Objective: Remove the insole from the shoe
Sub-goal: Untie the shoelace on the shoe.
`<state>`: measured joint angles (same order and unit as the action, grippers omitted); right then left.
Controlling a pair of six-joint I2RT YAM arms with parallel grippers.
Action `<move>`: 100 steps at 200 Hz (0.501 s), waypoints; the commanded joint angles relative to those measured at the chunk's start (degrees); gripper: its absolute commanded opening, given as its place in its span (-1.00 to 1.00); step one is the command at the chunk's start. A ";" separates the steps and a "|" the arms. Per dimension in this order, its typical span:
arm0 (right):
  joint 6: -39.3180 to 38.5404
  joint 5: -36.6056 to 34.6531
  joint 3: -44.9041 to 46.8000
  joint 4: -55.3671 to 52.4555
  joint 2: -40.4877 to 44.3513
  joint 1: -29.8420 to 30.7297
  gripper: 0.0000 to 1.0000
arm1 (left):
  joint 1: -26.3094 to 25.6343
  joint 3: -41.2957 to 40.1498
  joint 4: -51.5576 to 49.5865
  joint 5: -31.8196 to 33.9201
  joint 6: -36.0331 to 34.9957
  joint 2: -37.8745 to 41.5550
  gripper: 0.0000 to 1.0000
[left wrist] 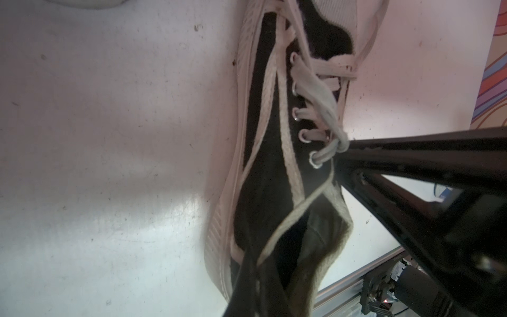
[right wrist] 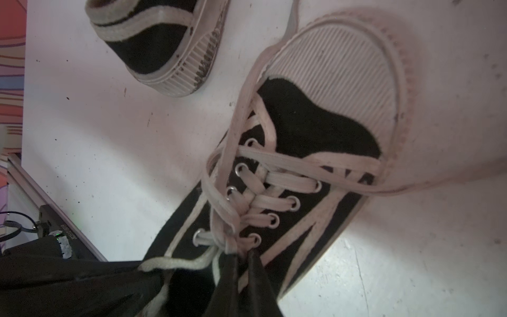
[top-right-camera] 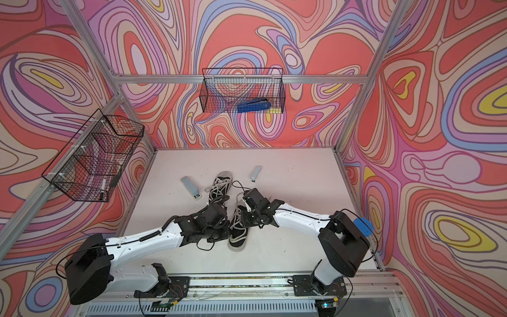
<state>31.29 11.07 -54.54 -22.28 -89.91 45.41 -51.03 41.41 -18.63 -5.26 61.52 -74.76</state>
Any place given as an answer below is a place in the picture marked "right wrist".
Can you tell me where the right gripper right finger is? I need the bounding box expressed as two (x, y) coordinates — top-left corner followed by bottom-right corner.
(239, 250), (283, 317)

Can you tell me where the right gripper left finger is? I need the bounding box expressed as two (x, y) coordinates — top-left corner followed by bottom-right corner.
(203, 255), (239, 317)

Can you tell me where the black white sneaker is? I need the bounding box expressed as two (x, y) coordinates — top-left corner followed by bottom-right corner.
(85, 0), (229, 98)
(140, 8), (506, 316)

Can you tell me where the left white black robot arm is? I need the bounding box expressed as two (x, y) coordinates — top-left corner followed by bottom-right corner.
(1, 236), (164, 316)

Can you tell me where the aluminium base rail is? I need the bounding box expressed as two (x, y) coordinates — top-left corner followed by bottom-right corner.
(6, 154), (106, 262)

